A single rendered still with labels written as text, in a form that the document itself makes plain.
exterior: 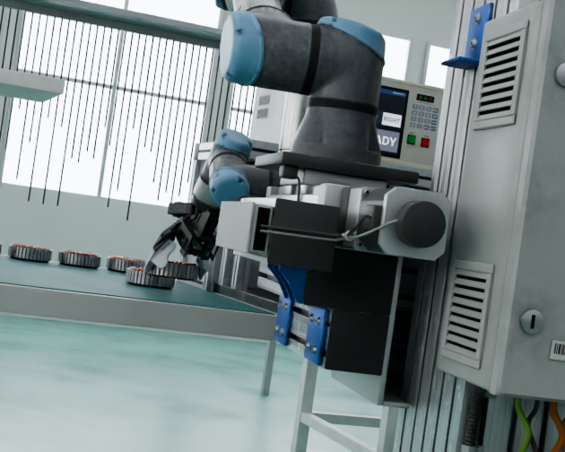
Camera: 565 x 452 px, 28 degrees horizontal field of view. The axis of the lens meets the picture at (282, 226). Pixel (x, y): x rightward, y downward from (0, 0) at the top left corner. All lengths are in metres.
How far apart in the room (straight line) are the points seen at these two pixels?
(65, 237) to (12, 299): 6.77
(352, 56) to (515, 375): 0.68
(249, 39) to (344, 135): 0.21
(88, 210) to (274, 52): 7.14
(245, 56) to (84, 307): 0.61
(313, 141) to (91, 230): 7.14
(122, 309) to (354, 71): 0.66
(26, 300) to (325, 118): 0.67
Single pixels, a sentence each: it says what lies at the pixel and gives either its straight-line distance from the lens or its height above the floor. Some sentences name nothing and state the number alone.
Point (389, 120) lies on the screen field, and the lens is 2.74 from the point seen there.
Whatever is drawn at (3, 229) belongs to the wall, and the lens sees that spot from 8.80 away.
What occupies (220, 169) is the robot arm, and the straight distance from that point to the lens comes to 2.15.
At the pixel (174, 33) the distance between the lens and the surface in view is 6.17.
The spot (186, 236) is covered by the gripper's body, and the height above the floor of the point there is 0.88.
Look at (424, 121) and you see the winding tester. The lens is 2.78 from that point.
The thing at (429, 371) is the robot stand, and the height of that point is 0.74.
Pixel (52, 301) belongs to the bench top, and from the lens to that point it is 2.12.
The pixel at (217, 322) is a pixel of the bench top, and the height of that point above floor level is 0.72.
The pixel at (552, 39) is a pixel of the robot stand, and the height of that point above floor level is 1.18.
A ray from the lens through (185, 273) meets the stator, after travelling 2.37.
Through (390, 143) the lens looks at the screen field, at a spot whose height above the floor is 1.16.
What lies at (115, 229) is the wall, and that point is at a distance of 8.93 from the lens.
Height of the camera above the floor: 0.91
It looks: level
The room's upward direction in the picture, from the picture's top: 8 degrees clockwise
